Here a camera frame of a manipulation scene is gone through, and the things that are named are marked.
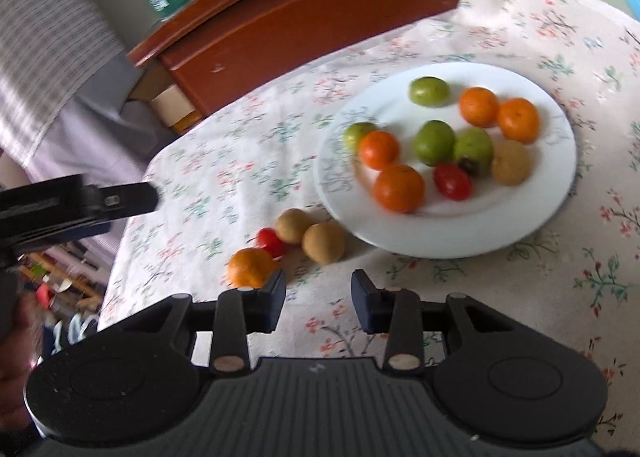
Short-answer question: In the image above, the red cherry tomato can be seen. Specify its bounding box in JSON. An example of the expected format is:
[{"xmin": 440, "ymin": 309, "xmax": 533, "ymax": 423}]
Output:
[
  {"xmin": 256, "ymin": 228, "xmax": 288, "ymax": 259},
  {"xmin": 433, "ymin": 163, "xmax": 473, "ymax": 201}
]

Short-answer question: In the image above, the person's left hand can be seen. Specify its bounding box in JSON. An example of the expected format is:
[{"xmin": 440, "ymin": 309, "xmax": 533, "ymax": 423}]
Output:
[{"xmin": 0, "ymin": 297, "xmax": 43, "ymax": 433}]

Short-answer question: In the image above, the striped grey cloth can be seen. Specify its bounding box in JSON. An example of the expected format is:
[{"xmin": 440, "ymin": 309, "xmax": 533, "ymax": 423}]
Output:
[{"xmin": 0, "ymin": 0, "xmax": 126, "ymax": 168}]

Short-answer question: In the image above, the orange mandarin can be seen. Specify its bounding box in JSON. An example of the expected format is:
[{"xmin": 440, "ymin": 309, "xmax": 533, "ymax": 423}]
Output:
[
  {"xmin": 375, "ymin": 164, "xmax": 426, "ymax": 214},
  {"xmin": 227, "ymin": 247, "xmax": 278, "ymax": 289},
  {"xmin": 359, "ymin": 131, "xmax": 401, "ymax": 171},
  {"xmin": 459, "ymin": 87, "xmax": 501, "ymax": 128},
  {"xmin": 497, "ymin": 98, "xmax": 541, "ymax": 144}
]

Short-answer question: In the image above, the floral tablecloth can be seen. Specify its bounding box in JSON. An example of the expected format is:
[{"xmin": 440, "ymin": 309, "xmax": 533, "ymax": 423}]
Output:
[{"xmin": 97, "ymin": 0, "xmax": 640, "ymax": 438}]

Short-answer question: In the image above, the green plum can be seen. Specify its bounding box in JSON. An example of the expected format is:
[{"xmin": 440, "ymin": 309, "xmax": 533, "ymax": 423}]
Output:
[
  {"xmin": 410, "ymin": 77, "xmax": 449, "ymax": 108},
  {"xmin": 343, "ymin": 122, "xmax": 379, "ymax": 155},
  {"xmin": 413, "ymin": 120, "xmax": 456, "ymax": 167},
  {"xmin": 453, "ymin": 128, "xmax": 495, "ymax": 175}
]

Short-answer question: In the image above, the brown wooden cabinet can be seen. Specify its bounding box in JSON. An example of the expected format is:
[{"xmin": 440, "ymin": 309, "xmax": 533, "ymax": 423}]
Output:
[{"xmin": 127, "ymin": 0, "xmax": 468, "ymax": 120}]

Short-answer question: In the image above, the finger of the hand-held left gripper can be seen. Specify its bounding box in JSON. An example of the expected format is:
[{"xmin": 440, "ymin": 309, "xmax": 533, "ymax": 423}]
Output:
[{"xmin": 82, "ymin": 181, "xmax": 162, "ymax": 222}]

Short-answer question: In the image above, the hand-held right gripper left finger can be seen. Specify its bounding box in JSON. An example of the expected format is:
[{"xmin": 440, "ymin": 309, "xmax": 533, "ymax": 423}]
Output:
[{"xmin": 125, "ymin": 268, "xmax": 288, "ymax": 377}]

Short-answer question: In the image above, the white plate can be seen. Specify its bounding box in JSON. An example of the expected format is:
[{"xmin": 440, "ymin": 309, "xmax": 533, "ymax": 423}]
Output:
[{"xmin": 314, "ymin": 61, "xmax": 578, "ymax": 259}]

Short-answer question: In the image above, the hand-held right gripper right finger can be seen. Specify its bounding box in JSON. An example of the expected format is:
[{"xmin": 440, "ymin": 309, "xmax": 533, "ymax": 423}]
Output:
[{"xmin": 350, "ymin": 269, "xmax": 506, "ymax": 373}]

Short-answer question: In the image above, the lavender cloth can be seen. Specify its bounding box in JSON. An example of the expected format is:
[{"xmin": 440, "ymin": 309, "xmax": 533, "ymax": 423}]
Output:
[{"xmin": 25, "ymin": 52, "xmax": 176, "ymax": 188}]

